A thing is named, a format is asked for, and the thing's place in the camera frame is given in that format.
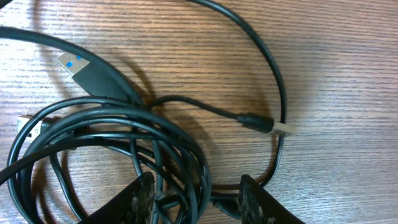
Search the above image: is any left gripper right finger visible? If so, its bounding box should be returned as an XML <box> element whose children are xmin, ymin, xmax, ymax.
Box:
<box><xmin>238</xmin><ymin>174</ymin><xmax>304</xmax><ymax>224</ymax></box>

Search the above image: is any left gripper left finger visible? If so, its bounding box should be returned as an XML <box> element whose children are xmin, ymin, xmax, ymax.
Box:
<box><xmin>79</xmin><ymin>172</ymin><xmax>155</xmax><ymax>224</ymax></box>

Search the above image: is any thin black micro USB cable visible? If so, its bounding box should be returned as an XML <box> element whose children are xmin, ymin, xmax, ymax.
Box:
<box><xmin>6</xmin><ymin>95</ymin><xmax>295</xmax><ymax>224</ymax></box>

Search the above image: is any black USB-A cable blue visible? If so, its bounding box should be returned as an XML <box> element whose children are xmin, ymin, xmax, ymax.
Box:
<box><xmin>0</xmin><ymin>0</ymin><xmax>289</xmax><ymax>224</ymax></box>

